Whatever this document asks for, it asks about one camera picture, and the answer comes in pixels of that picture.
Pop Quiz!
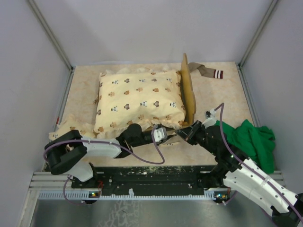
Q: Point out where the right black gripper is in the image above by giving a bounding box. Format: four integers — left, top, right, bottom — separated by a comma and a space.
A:
175, 120, 218, 156

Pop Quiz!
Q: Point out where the wooden pet bed frame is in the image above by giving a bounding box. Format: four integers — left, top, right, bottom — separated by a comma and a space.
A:
97, 53, 197, 145

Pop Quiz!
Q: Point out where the cream animal print cushion cover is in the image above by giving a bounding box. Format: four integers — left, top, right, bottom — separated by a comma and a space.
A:
92, 66, 187, 140

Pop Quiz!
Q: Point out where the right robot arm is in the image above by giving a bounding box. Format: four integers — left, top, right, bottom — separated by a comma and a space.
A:
176, 121, 303, 227

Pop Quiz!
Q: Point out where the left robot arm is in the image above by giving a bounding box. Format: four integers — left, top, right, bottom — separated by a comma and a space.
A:
43, 123, 173, 188

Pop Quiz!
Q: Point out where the brown striped sock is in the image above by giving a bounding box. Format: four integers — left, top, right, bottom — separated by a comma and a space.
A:
188, 62, 223, 79

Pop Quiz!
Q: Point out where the green cloth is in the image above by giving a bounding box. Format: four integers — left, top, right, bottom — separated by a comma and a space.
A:
222, 119, 276, 175

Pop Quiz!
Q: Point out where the small cream animal pillow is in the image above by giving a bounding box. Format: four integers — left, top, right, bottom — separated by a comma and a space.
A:
48, 114, 96, 141

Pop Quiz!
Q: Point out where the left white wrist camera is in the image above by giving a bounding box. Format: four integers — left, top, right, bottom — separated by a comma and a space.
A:
151, 125, 168, 143

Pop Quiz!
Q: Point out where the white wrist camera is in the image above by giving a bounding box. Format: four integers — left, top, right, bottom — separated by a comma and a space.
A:
151, 125, 168, 143
202, 107, 219, 128

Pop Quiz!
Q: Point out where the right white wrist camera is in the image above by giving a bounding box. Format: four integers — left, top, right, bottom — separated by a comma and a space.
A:
202, 107, 219, 128

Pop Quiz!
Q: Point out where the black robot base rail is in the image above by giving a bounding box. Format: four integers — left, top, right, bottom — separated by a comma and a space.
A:
30, 165, 285, 204

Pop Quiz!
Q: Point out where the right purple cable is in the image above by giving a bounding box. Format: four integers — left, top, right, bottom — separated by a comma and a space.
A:
214, 103, 303, 220

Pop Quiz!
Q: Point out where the right aluminium frame post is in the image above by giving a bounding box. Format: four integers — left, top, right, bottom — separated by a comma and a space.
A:
238, 0, 280, 69

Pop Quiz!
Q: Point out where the aluminium frame post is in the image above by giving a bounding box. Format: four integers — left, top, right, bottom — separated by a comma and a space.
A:
238, 0, 280, 69
26, 0, 74, 71

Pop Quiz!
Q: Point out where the left aluminium frame post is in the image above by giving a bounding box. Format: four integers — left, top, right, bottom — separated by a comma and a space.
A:
26, 0, 74, 71

